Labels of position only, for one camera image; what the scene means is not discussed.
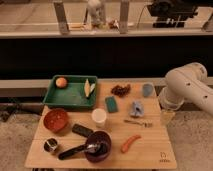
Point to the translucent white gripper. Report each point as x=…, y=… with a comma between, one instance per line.
x=166, y=116

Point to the small metal tin can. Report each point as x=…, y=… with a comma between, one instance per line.
x=51, y=145

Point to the blue plastic cup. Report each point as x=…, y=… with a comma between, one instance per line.
x=147, y=90

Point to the dark grape bunch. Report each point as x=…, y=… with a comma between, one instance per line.
x=121, y=91

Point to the white plastic cup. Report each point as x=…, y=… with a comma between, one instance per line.
x=99, y=116

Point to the black rectangular block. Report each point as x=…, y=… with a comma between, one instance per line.
x=81, y=130

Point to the green sponge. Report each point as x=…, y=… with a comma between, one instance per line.
x=111, y=104

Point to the black handled metal ladle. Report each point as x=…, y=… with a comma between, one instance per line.
x=90, y=148

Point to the green plastic tray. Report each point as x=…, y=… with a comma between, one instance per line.
x=72, y=96

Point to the dark purple bowl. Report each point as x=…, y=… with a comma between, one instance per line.
x=104, y=151

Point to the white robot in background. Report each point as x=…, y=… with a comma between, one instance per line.
x=97, y=12

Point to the orange fruit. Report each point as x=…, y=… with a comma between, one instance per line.
x=61, y=82

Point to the red-orange bowl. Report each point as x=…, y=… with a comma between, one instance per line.
x=55, y=120

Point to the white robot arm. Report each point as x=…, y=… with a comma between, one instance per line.
x=185, y=83

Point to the black machine on shelf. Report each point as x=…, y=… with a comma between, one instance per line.
x=171, y=13

